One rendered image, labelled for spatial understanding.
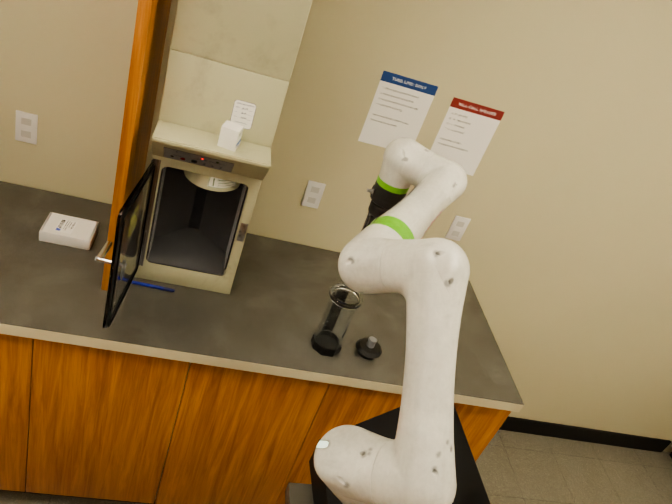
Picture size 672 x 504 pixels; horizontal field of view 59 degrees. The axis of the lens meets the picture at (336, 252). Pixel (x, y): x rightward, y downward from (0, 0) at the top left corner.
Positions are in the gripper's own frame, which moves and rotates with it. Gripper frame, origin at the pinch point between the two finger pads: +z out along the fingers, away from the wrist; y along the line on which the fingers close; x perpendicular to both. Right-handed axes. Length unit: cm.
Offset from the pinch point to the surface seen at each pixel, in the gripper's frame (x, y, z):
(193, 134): -55, -13, -20
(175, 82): -62, -18, -32
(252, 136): -38.5, -17.6, -22.0
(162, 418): -46, 10, 71
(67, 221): -89, -36, 33
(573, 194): 97, -59, -13
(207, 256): -42, -26, 29
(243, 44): -47, -18, -47
